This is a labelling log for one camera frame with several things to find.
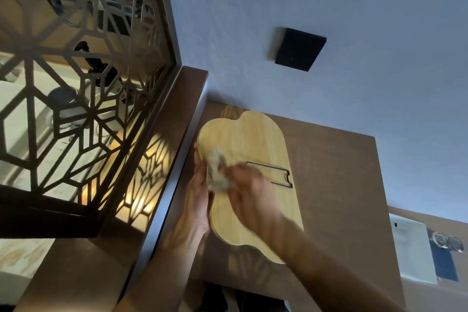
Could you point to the person's right forearm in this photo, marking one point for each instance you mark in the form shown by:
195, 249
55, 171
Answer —
321, 271

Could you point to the person's right fingers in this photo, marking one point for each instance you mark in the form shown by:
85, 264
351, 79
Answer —
243, 174

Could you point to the geometric lattice screen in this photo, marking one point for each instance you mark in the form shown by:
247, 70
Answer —
55, 213

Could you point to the white rectangular tray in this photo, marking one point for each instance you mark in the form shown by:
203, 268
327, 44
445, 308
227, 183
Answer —
411, 249

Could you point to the clear drinking glass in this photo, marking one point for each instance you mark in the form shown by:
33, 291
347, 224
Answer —
440, 240
457, 245

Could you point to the black square wall box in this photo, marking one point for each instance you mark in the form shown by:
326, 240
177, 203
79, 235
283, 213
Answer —
299, 49

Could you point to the person's left hand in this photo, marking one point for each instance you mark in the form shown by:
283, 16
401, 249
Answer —
197, 202

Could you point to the brown wooden partition frame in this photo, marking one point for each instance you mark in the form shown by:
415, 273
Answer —
175, 132

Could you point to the person's right hand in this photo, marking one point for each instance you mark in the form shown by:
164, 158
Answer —
256, 202

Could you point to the person's left forearm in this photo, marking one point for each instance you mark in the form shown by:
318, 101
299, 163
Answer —
164, 271

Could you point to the grey cleaning cloth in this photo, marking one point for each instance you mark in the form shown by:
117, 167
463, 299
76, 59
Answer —
217, 176

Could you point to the black appliance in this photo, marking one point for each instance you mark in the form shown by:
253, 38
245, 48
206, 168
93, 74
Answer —
100, 70

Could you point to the cloud-shaped wooden board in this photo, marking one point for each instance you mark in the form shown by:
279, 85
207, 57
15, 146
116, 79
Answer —
256, 140

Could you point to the person's left fingers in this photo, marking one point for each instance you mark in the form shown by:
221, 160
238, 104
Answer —
201, 172

